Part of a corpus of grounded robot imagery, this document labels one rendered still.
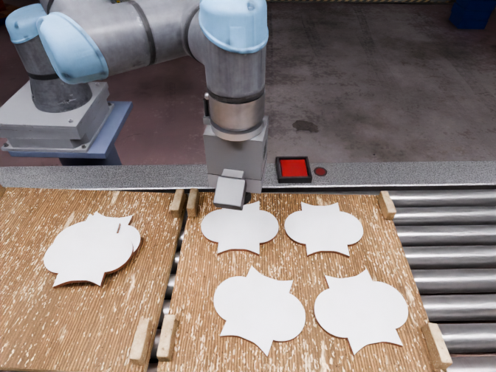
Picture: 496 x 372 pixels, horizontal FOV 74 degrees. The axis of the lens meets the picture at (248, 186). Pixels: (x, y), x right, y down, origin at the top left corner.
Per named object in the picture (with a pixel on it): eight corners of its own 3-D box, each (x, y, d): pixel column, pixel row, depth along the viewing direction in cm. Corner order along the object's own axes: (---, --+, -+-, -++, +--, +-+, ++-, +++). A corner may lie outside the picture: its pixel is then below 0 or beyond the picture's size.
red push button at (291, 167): (279, 163, 81) (280, 159, 80) (303, 163, 81) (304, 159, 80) (281, 181, 76) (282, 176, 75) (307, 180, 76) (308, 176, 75)
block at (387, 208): (376, 198, 70) (380, 190, 68) (384, 198, 70) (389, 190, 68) (384, 221, 65) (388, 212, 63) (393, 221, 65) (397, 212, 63)
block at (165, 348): (167, 320, 52) (164, 313, 50) (178, 320, 52) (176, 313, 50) (159, 363, 47) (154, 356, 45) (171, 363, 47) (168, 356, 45)
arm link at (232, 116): (260, 107, 40) (195, 100, 41) (259, 137, 43) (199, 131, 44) (269, 77, 45) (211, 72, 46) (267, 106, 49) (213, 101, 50)
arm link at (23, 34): (20, 62, 88) (-7, 6, 78) (72, 50, 94) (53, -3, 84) (30, 80, 81) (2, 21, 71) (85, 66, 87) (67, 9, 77)
